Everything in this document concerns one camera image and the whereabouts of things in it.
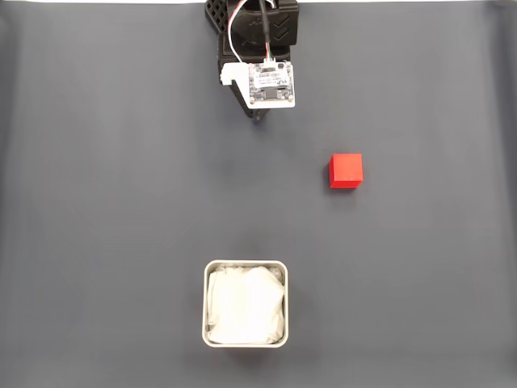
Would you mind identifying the white red servo wire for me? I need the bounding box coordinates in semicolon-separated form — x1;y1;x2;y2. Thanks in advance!
227;0;248;65

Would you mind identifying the camera board on white mount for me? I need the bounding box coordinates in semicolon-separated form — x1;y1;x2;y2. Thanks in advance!
220;57;296;110

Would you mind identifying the square metal box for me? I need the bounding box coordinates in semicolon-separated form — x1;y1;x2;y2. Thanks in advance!
201;259;290;349

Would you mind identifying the black camera cable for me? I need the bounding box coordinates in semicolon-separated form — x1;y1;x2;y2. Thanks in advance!
258;0;276;61

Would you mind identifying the white cloth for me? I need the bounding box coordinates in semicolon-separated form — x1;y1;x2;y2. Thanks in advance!
206;264;286;345

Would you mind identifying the red cube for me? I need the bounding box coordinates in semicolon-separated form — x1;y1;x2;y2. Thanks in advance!
327;153;364;190

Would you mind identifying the dark grey table mat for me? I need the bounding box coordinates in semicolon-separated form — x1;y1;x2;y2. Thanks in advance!
0;2;517;388

